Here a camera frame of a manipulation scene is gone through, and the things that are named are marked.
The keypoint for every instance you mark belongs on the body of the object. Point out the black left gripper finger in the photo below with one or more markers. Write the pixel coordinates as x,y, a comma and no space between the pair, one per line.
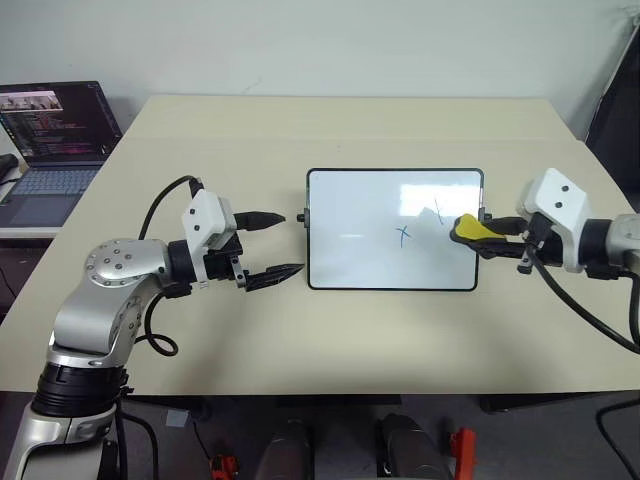
275,276
260,220

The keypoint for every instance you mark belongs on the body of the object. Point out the white side desk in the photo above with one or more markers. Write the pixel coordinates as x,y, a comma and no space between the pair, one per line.
30,232

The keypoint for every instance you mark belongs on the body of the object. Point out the black-framed whiteboard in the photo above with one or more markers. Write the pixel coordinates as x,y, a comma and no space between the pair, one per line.
360,235

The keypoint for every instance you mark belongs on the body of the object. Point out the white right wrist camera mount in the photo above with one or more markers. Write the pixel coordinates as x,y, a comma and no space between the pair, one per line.
555,195

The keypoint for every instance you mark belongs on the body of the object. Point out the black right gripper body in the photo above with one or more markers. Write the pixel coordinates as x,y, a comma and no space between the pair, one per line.
547,247

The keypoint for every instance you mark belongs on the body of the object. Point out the black object beside laptop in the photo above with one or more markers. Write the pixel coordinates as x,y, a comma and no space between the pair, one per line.
9,169

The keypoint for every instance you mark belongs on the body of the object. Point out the black fabric panel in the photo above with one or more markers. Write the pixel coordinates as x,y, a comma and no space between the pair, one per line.
617,110

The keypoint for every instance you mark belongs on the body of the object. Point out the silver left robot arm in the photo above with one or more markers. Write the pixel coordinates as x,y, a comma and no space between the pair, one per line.
115,265

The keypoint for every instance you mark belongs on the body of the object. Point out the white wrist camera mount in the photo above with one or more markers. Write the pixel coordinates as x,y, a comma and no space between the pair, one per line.
205,215
555,195

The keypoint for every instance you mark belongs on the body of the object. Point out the dark rounded shape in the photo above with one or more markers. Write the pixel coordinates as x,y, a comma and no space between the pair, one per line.
404,447
289,450

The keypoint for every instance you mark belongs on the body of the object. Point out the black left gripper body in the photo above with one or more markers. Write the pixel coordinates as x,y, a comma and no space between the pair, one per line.
224,262

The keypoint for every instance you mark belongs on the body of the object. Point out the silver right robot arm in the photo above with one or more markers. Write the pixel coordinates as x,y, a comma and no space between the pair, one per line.
625,235

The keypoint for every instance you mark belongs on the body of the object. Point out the red clamp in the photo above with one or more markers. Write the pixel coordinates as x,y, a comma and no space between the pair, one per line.
222,467
462,452

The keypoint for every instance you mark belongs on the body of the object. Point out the yellow and black eraser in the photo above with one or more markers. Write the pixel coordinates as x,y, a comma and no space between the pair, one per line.
472,227

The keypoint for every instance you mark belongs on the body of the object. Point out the open grey laptop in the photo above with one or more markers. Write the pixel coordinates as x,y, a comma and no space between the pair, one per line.
50,150

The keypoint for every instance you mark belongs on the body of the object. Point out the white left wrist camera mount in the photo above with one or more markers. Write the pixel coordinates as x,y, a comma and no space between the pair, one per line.
205,215

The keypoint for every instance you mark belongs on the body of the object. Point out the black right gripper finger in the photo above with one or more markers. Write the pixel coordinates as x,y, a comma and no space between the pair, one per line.
502,249
507,224

